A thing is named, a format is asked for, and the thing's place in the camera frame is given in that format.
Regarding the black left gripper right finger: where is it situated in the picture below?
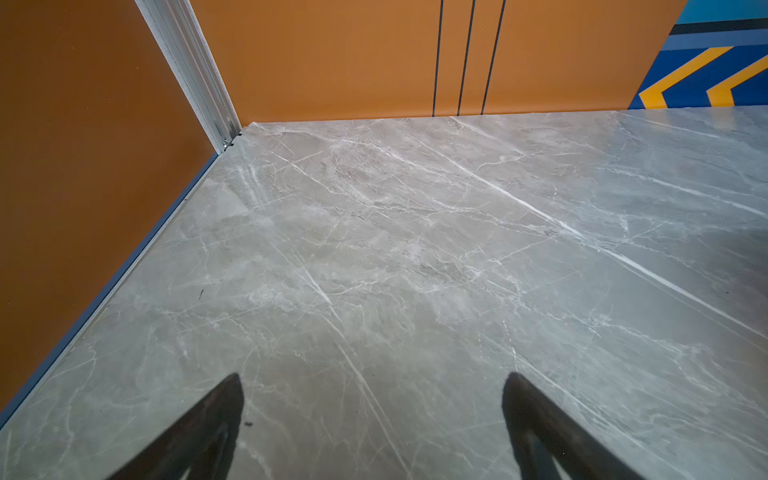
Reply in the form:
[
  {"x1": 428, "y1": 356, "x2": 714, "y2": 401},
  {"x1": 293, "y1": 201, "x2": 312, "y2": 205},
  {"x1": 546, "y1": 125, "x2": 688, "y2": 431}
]
[{"x1": 502, "y1": 372, "x2": 641, "y2": 479}]

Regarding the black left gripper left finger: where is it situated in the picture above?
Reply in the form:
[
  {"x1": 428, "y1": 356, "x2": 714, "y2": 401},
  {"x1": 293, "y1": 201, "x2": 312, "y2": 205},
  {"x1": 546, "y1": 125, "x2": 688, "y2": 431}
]
[{"x1": 110, "y1": 373, "x2": 244, "y2": 479}]

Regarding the aluminium corner post left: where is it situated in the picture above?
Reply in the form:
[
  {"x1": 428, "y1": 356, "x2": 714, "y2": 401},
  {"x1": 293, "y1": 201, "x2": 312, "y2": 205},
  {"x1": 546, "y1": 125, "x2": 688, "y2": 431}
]
[{"x1": 135, "y1": 0, "x2": 242, "y2": 154}]

